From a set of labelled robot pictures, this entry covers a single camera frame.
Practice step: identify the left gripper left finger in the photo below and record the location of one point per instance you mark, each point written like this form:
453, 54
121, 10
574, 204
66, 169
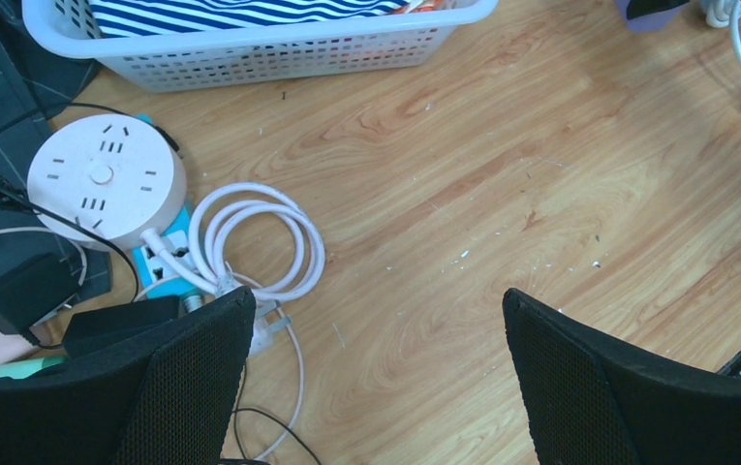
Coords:
164, 396

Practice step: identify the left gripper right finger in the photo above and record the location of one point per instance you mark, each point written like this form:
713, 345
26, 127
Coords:
592, 398

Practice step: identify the purple power strip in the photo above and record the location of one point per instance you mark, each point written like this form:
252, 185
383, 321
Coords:
648, 15

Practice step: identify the small green plug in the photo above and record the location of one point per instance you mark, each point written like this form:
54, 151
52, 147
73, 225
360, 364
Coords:
28, 367

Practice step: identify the round pink power socket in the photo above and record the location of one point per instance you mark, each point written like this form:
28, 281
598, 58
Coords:
83, 173

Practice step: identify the black charger adapter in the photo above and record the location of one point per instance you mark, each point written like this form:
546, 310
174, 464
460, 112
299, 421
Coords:
33, 289

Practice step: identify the dark grey checked cloth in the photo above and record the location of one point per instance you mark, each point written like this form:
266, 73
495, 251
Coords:
33, 84

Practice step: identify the white plastic basket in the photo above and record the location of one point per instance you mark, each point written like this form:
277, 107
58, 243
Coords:
178, 62

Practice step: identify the blue striped cloth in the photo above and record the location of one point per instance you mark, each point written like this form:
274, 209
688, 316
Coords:
128, 18

